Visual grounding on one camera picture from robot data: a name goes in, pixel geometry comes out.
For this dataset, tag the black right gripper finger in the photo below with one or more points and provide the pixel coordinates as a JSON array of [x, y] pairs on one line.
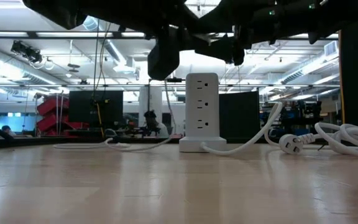
[[219, 49]]

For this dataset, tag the black partition panel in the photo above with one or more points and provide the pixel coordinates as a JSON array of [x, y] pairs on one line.
[[239, 115]]

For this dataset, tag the white power strip tower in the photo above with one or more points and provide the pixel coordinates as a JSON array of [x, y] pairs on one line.
[[202, 124]]

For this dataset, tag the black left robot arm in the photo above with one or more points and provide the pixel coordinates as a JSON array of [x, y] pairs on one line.
[[104, 12]]

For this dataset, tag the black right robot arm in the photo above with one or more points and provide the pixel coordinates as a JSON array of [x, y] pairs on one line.
[[322, 15]]

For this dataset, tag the black frame bar with lights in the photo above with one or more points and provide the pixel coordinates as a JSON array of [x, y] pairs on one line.
[[73, 34]]

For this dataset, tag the black frame stand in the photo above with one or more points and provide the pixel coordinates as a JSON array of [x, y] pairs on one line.
[[174, 80]]

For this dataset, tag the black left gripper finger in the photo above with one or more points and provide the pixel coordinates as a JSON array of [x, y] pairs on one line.
[[188, 42]]

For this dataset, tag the black monitor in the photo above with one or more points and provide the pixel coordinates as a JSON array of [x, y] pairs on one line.
[[82, 105]]

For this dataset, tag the red storage bins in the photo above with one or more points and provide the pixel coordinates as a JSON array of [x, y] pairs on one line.
[[50, 107]]

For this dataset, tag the person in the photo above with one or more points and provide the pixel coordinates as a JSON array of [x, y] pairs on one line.
[[163, 130], [6, 128]]

